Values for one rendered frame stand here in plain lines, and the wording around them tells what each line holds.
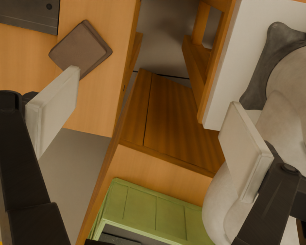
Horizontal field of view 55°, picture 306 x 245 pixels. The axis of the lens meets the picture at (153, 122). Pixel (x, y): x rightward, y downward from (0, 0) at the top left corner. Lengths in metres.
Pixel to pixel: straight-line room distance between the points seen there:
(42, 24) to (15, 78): 0.14
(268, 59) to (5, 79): 0.54
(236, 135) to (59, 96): 0.10
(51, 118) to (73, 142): 1.62
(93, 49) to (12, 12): 0.17
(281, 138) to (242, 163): 0.32
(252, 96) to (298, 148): 0.20
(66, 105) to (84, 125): 0.49
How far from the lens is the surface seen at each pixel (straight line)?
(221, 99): 0.65
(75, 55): 0.59
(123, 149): 0.81
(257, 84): 0.63
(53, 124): 0.17
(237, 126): 0.18
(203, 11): 1.26
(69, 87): 0.18
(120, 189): 0.83
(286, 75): 0.54
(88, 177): 1.89
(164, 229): 0.79
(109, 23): 0.59
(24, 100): 0.17
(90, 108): 0.65
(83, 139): 1.75
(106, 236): 0.92
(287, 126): 0.48
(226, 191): 0.54
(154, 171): 0.84
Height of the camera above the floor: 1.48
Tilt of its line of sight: 64 degrees down
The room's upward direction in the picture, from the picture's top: 176 degrees counter-clockwise
